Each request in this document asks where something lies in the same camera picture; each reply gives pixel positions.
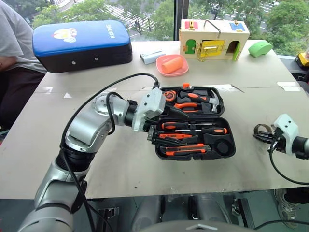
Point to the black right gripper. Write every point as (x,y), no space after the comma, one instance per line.
(278,141)

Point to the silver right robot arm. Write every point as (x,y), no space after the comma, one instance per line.
(303,147)

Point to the wooden lock activity box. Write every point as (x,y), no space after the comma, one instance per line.
(212,32)

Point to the dark tape roll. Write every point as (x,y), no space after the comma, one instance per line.
(262,126)

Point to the black plastic tool case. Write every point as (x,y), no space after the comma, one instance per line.
(224,147)

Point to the black metal bracket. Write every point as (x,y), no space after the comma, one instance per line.
(109,217)

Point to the orange cylinder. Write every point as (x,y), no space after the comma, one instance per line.
(172,64)

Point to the white tape strip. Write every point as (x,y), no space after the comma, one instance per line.
(289,86)

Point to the grey white sneaker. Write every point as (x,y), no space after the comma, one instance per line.
(287,207)

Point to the blue black padded cushion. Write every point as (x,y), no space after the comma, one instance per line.
(79,41)

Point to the person in grey shirt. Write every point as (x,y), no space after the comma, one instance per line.
(13,36)

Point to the pink plastic tray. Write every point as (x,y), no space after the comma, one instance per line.
(169,72)

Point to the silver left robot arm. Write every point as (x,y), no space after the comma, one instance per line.
(82,130)

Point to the orange black utility knife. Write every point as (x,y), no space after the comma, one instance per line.
(186,151)

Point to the orange voltage tester pen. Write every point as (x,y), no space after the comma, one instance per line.
(173,136)

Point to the white rectangular box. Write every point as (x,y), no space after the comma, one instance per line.
(150,57)

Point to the green rounded object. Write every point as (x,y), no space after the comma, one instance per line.
(259,48)

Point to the yellow black device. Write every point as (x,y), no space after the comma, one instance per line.
(303,60)

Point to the orange black tape measure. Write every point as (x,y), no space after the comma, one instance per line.
(170,94)

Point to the orange black screwdriver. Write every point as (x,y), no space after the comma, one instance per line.
(173,125)
(216,131)

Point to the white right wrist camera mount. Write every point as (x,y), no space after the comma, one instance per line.
(287,130)

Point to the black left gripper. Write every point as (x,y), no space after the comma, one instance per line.
(152,126)

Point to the grey cylindrical robot leg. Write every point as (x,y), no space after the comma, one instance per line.
(210,207)
(147,210)

